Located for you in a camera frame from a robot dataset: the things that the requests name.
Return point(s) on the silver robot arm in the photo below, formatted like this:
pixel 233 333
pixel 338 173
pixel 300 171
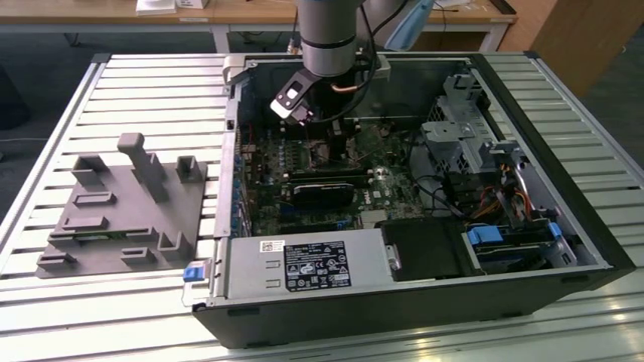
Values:
pixel 326 37

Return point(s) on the RAM slot with white latches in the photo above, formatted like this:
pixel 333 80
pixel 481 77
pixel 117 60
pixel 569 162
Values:
pixel 288 130

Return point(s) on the RAM slot with black latches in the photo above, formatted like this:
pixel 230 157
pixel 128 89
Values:
pixel 289 135

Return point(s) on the CPU socket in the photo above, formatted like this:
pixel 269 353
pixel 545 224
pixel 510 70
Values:
pixel 317 154

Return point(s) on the green motherboard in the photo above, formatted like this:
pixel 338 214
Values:
pixel 392 181

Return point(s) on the black graphics card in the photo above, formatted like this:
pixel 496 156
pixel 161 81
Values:
pixel 321 196

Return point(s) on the silver metal drive cage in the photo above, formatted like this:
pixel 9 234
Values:
pixel 442 151

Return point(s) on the pale blue teach pendant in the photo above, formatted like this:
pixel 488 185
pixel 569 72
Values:
pixel 409 28

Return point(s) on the silver chipset heatsink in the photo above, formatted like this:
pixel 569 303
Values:
pixel 374 218

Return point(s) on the small white box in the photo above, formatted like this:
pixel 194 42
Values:
pixel 193 3

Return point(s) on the black plastic shroud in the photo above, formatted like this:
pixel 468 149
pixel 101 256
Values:
pixel 426 245

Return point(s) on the large white box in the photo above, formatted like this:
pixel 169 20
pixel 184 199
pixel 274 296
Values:
pixel 156 7

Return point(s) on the silver power supply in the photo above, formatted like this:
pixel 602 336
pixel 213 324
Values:
pixel 246 264

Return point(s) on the hard disk in blue carrier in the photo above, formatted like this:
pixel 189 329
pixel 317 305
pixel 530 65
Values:
pixel 485 237

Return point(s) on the wooden cabinet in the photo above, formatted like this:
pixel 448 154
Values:
pixel 578 45

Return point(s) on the blue case latch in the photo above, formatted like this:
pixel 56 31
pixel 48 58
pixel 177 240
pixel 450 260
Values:
pixel 194 272

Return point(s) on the grey parts rack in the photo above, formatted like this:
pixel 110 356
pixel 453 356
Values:
pixel 130 230

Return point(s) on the wooden desk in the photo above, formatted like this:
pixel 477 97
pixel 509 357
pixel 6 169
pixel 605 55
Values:
pixel 74 17

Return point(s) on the black PC case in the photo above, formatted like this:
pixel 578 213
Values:
pixel 402 320

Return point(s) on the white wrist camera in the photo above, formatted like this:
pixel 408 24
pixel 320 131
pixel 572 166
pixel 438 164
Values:
pixel 292 94

